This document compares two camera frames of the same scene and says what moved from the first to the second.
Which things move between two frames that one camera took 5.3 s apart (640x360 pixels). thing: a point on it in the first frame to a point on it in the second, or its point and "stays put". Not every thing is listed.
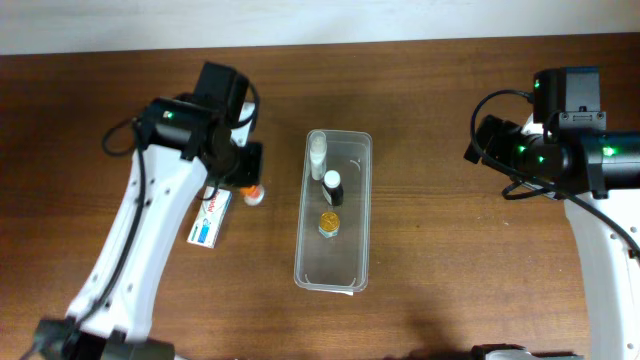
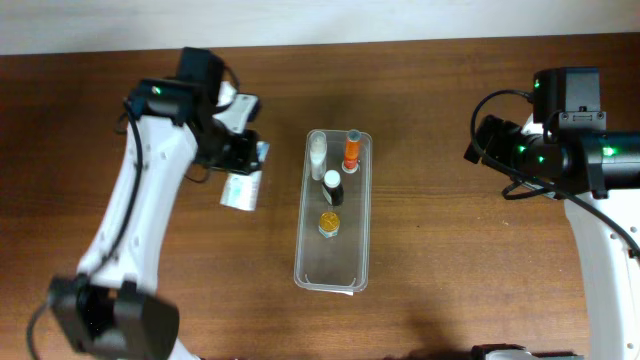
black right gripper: [486, 141] stays put
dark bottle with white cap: [332, 188] stays put
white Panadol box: [208, 224] to [242, 190]
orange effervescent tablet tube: [253, 194] to [352, 149]
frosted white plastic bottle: [318, 154] stays put
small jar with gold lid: [329, 224] stays put
